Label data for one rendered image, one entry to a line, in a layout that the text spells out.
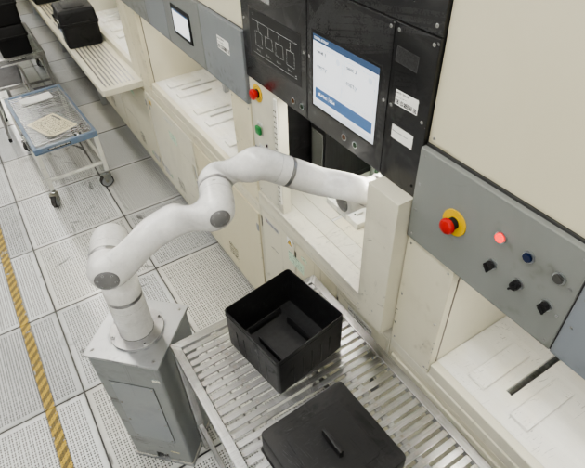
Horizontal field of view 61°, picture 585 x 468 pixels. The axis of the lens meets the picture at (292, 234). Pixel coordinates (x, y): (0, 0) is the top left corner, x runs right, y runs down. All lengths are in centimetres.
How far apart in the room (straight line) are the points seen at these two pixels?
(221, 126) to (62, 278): 137
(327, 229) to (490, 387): 83
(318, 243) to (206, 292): 119
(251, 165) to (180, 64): 198
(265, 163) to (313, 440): 77
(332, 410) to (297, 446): 14
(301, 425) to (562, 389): 75
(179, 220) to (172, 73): 194
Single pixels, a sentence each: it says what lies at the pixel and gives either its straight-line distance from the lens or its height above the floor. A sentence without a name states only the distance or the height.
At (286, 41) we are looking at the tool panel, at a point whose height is 161.
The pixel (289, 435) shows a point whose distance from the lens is 148.
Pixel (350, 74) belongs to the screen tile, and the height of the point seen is 162.
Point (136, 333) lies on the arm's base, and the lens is 182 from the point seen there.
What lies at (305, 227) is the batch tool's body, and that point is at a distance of 200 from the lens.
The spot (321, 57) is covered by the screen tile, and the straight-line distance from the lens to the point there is 145.
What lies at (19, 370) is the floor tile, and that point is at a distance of 299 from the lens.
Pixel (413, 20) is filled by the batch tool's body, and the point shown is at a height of 181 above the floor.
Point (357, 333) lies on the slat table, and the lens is 179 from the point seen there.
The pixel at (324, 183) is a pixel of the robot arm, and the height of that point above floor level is 131.
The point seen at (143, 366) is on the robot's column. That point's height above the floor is 76.
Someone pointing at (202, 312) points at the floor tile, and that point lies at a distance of 287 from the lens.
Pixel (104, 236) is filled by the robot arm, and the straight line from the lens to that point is 162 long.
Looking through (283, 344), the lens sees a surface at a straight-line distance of 175.
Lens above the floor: 219
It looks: 42 degrees down
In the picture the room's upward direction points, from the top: 2 degrees counter-clockwise
